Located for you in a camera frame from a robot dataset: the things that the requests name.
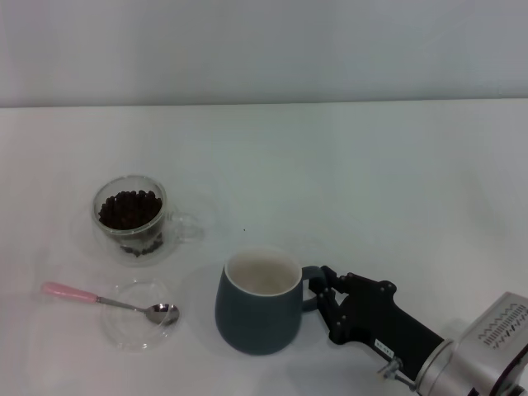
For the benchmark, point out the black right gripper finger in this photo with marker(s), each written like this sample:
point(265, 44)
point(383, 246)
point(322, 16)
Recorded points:
point(334, 281)
point(328, 307)

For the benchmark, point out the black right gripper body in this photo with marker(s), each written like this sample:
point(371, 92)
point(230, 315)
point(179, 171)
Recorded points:
point(379, 317)

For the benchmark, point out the dark teal ceramic mug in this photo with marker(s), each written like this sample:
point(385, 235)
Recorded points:
point(251, 321)

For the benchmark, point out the coffee bean pile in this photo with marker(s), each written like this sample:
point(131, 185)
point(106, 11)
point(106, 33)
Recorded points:
point(130, 210)

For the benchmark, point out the clear glass saucer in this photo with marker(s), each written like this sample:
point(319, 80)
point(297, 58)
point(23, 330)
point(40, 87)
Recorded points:
point(123, 330)

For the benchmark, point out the double-wall glass cup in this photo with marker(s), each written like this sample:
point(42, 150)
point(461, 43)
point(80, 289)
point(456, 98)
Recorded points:
point(173, 220)

